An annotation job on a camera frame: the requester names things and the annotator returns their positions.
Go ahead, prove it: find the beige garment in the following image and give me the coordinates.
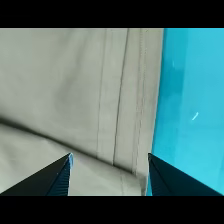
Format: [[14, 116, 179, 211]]
[[0, 27, 165, 197]]

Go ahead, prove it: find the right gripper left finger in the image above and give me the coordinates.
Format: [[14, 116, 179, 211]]
[[0, 152, 75, 197]]

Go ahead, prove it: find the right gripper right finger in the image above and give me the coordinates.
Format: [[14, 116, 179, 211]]
[[146, 152, 224, 197]]

